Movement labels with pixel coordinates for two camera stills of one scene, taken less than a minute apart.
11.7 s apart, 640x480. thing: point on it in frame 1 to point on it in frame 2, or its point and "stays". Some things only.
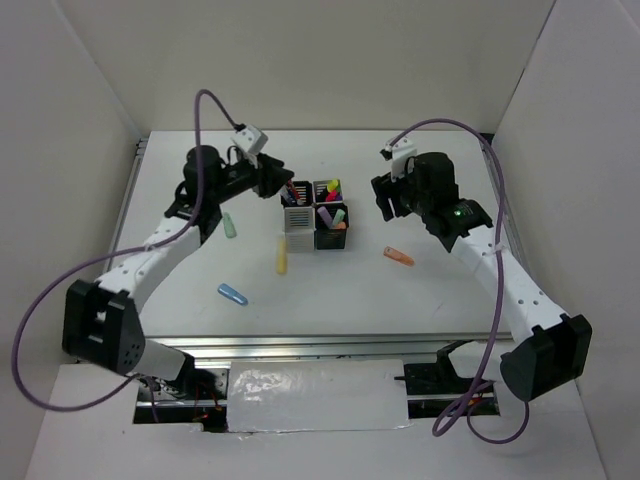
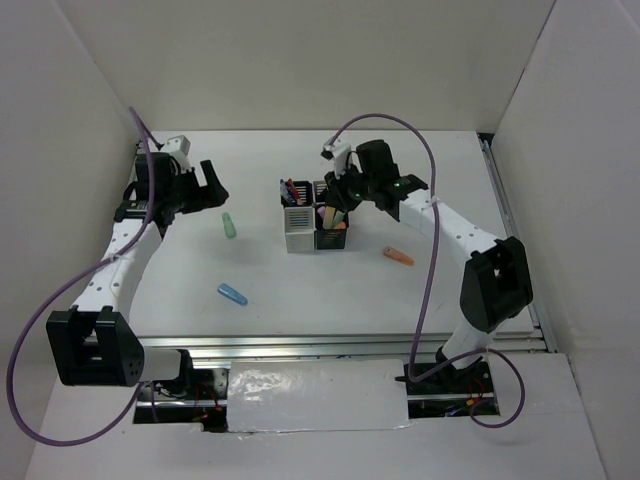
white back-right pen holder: (328, 191) stays
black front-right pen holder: (330, 238) stays
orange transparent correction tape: (395, 254) stays
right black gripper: (385, 188) to (336, 196)
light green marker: (229, 226) stays
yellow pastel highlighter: (281, 257) to (328, 217)
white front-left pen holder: (299, 225) stays
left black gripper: (268, 175) to (212, 195)
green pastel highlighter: (340, 214) stays
